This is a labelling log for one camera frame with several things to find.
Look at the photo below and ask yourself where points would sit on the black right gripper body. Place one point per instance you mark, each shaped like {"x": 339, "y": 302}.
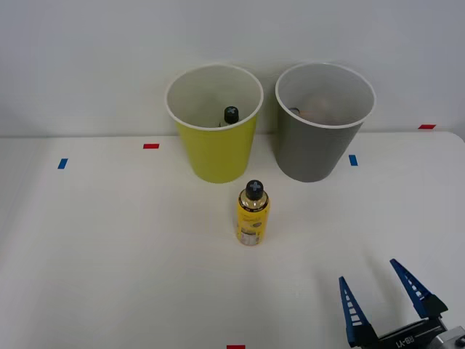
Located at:
{"x": 407, "y": 336}

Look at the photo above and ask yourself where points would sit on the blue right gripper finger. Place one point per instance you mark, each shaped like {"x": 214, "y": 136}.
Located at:
{"x": 417, "y": 291}
{"x": 354, "y": 312}

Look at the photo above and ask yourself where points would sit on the yellow label bottle black cap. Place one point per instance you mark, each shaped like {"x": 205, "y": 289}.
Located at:
{"x": 252, "y": 221}

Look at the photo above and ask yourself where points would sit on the grey plastic bin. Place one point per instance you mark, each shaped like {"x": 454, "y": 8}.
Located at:
{"x": 309, "y": 152}

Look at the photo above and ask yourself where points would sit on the yellow-green plastic bin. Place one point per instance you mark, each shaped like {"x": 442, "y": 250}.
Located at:
{"x": 218, "y": 152}

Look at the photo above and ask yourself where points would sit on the green label bottle black cap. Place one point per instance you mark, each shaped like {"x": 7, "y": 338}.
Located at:
{"x": 231, "y": 114}

